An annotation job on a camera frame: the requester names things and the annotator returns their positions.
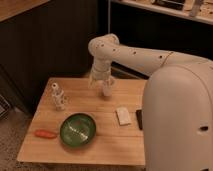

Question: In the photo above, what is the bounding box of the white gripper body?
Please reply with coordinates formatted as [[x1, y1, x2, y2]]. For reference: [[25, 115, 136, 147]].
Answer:
[[90, 66, 110, 81]]

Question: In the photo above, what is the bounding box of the white sponge block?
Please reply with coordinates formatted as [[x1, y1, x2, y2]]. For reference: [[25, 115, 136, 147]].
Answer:
[[116, 107, 131, 125]]

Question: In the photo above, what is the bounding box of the green bowl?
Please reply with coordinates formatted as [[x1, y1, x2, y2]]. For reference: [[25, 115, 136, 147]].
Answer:
[[59, 113, 96, 148]]

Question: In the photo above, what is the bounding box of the orange carrot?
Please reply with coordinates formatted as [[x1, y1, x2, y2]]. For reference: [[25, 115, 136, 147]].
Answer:
[[34, 130, 57, 139]]

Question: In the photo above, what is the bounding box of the small white cup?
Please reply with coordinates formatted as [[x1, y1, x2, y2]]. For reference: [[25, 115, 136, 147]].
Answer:
[[102, 83, 112, 97]]

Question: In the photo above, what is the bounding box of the black remote control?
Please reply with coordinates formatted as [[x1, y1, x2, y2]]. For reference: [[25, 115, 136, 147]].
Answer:
[[136, 110, 143, 130]]

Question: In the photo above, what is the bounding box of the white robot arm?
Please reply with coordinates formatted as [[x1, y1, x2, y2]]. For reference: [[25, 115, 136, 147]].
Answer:
[[88, 34, 213, 171]]

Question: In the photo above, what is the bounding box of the metal shelf rack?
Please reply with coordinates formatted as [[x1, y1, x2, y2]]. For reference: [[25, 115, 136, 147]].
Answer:
[[108, 0, 213, 37]]

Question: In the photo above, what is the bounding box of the wooden table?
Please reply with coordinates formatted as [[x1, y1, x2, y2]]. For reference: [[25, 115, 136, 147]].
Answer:
[[17, 78, 145, 166]]

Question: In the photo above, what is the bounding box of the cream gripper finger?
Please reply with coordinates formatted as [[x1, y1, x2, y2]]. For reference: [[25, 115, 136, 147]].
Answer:
[[88, 77, 95, 88], [106, 77, 115, 87]]

